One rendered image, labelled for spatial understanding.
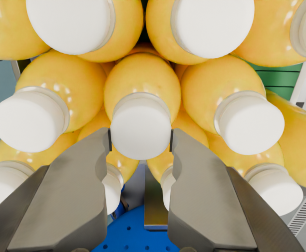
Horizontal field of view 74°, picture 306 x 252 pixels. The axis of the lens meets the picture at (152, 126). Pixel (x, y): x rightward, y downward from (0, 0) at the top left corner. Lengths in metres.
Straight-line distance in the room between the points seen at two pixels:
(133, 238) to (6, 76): 1.32
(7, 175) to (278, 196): 0.21
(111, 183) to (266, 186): 0.12
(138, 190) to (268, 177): 0.29
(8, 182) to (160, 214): 0.19
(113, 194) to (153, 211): 0.15
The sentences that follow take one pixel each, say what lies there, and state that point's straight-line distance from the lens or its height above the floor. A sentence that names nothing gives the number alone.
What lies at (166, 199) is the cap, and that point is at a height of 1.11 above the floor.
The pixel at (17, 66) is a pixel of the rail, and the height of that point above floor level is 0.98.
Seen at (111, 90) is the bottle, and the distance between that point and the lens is 0.16.
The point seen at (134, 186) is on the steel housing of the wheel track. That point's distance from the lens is 0.42.
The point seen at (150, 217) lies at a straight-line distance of 0.30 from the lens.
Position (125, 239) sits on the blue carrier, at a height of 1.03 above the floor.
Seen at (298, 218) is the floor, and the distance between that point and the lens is 2.46.
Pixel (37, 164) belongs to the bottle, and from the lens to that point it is 0.21.
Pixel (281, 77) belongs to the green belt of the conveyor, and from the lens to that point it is 0.40.
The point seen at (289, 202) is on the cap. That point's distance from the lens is 0.21.
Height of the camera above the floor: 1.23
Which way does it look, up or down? 62 degrees down
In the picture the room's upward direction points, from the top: 177 degrees clockwise
